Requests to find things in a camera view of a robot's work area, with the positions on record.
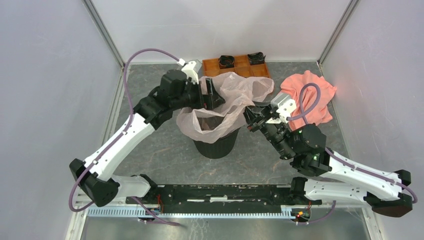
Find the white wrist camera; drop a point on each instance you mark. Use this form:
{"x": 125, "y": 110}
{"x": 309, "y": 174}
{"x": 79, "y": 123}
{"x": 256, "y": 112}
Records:
{"x": 282, "y": 105}
{"x": 191, "y": 69}

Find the black bag roll left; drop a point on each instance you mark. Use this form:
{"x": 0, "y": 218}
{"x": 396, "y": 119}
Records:
{"x": 226, "y": 61}

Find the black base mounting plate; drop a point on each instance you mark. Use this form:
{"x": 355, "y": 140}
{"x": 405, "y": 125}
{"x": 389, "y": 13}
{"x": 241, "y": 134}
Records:
{"x": 223, "y": 199}

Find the pink translucent trash bag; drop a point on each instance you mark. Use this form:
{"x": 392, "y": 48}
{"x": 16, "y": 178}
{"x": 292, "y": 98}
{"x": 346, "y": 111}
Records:
{"x": 238, "y": 92}

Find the white slotted cable duct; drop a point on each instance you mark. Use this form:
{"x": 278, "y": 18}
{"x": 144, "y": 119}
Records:
{"x": 139, "y": 212}

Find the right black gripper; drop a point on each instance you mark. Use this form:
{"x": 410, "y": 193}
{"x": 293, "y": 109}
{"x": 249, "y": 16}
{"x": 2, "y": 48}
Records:
{"x": 258, "y": 114}

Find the black bag roll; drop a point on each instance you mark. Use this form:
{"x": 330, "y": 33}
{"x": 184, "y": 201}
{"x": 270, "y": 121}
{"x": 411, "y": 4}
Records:
{"x": 226, "y": 61}
{"x": 257, "y": 58}

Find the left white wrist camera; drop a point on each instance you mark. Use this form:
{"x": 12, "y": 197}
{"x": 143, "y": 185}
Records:
{"x": 191, "y": 69}

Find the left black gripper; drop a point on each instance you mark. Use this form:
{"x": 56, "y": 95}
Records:
{"x": 210, "y": 101}

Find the black plastic trash bin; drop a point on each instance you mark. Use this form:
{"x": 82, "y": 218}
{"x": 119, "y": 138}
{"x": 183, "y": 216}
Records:
{"x": 223, "y": 146}

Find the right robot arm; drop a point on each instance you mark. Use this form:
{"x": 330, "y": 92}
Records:
{"x": 326, "y": 175}

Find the black bag roll right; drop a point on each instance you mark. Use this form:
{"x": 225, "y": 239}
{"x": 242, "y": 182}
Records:
{"x": 257, "y": 58}

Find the salmon pink cloth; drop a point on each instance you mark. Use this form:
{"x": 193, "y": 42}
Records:
{"x": 293, "y": 84}

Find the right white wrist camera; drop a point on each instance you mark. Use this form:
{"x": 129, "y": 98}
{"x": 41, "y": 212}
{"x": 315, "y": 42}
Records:
{"x": 282, "y": 105}

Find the orange compartment tray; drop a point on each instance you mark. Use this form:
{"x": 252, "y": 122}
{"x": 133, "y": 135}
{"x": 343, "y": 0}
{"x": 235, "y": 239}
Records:
{"x": 241, "y": 67}

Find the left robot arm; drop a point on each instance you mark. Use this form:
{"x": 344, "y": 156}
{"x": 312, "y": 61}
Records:
{"x": 95, "y": 175}

